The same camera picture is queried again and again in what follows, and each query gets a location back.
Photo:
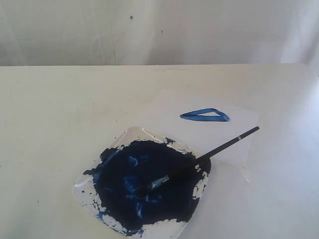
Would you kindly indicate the black paintbrush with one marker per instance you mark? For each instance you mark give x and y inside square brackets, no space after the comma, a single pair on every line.
[152,186]

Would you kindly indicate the white paper sheet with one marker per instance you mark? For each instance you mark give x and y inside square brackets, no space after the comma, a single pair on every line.
[163,116]

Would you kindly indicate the white square paint plate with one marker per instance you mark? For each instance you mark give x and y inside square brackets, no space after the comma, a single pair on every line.
[106,189]

